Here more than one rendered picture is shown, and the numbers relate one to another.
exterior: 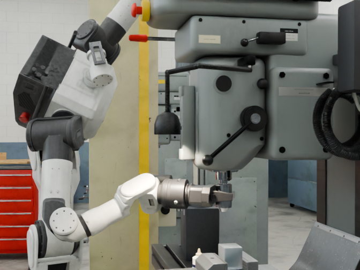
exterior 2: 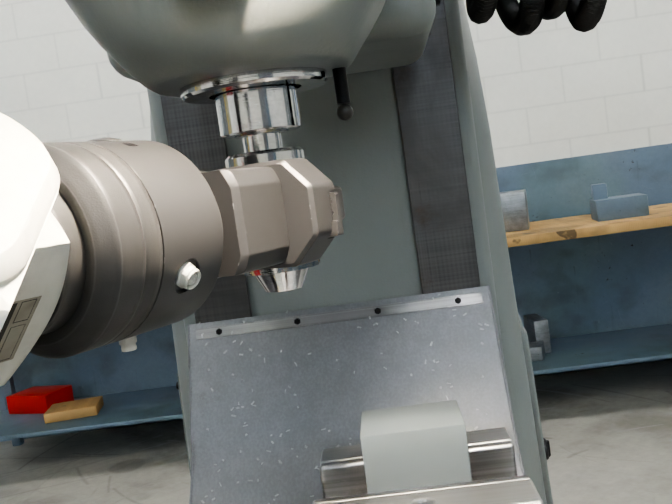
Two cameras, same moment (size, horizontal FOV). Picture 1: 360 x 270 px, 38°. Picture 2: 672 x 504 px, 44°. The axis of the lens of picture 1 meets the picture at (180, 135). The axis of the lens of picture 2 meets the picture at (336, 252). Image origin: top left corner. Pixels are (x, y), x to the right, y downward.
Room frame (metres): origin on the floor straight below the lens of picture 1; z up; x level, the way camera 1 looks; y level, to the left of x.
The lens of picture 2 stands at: (1.36, 0.33, 1.25)
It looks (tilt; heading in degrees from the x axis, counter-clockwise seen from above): 5 degrees down; 286
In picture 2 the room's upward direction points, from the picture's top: 8 degrees counter-clockwise
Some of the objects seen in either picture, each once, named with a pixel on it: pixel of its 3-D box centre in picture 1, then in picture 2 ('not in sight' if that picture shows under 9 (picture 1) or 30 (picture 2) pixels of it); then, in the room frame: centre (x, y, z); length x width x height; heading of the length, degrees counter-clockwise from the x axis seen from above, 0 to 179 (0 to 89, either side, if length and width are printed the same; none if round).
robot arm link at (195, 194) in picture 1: (193, 195); (174, 234); (1.54, -0.04, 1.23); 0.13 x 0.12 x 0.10; 167
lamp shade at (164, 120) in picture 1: (167, 122); not in sight; (1.42, 0.03, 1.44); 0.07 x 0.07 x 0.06
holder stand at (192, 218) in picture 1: (199, 226); not in sight; (1.97, -0.07, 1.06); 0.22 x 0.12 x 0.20; 5
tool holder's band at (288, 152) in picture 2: (223, 185); (265, 160); (1.52, -0.13, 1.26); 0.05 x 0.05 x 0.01
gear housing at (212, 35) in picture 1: (238, 42); not in sight; (1.53, -0.17, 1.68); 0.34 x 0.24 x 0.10; 102
